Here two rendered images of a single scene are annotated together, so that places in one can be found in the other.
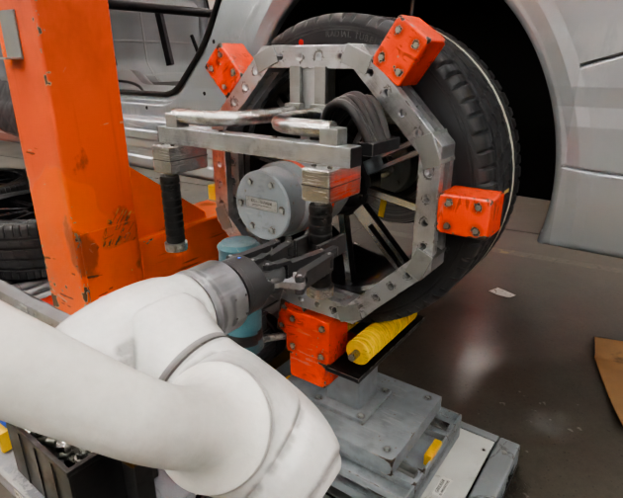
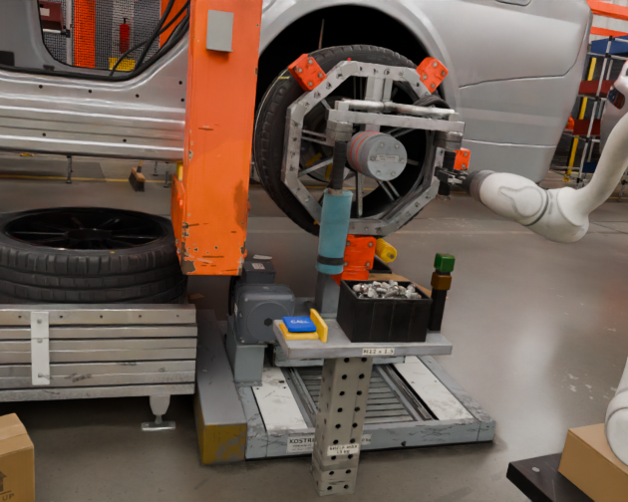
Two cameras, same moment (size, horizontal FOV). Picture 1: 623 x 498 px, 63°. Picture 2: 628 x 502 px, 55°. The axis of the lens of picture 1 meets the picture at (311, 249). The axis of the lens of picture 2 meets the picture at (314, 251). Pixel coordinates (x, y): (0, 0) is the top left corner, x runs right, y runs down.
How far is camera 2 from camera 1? 163 cm
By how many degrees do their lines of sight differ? 50
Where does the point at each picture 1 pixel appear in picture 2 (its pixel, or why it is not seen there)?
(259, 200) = (386, 155)
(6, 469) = (344, 345)
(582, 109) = (459, 108)
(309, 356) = (358, 267)
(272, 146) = (420, 123)
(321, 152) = (450, 125)
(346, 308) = (388, 225)
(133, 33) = not seen: outside the picture
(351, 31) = (384, 58)
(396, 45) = (433, 72)
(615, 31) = (471, 73)
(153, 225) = not seen: hidden behind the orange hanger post
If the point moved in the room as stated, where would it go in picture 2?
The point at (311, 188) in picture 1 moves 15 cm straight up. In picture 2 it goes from (453, 142) to (462, 89)
